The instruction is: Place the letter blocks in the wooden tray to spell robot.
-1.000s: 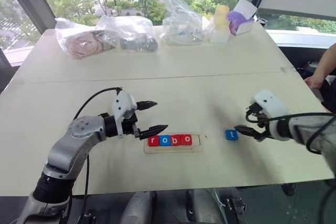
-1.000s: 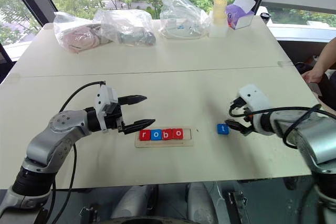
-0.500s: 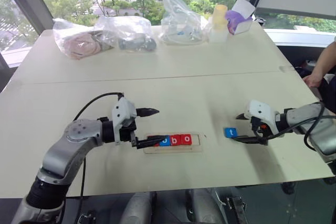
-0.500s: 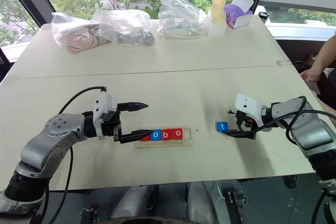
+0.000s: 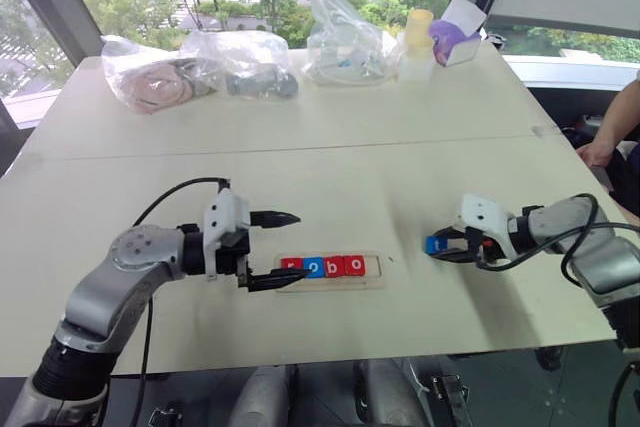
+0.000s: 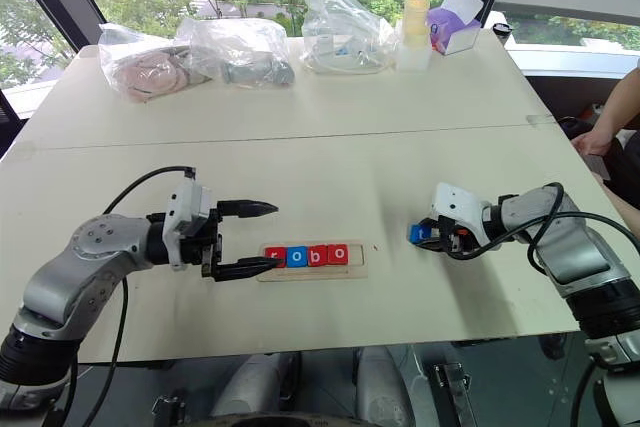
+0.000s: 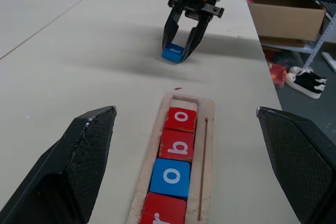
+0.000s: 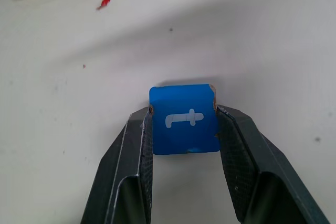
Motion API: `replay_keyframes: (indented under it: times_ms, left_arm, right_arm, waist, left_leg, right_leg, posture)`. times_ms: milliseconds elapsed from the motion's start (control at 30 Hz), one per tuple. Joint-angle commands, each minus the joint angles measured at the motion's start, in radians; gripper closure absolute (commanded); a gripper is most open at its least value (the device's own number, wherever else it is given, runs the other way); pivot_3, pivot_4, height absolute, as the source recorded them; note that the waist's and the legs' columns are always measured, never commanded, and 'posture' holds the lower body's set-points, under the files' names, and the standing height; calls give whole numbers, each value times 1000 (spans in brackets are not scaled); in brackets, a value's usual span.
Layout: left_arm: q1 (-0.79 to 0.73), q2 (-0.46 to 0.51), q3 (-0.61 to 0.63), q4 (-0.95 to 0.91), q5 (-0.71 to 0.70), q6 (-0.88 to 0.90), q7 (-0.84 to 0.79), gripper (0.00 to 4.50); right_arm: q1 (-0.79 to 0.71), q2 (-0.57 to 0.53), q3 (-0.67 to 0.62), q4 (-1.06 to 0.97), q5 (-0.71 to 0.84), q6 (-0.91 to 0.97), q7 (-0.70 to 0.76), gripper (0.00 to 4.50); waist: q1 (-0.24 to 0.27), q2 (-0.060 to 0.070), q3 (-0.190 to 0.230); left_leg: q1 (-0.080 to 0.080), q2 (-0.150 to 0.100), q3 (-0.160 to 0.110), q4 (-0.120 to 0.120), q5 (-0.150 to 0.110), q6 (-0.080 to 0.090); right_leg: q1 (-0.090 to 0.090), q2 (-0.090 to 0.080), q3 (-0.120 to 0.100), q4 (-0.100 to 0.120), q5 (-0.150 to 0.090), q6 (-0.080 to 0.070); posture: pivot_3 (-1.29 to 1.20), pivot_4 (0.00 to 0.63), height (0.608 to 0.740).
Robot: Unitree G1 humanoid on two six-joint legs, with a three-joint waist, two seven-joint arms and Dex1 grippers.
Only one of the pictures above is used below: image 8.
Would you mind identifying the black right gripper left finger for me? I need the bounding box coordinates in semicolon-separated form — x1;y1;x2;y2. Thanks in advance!
80;106;154;224

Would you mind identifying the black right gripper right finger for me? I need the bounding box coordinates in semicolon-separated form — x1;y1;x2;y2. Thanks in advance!
214;105;331;224

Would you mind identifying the small red paint chip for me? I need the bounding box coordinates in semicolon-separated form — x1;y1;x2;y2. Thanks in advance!
95;0;112;11

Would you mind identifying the blue letter tile t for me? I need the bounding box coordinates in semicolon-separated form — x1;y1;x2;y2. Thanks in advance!
149;83;220;156

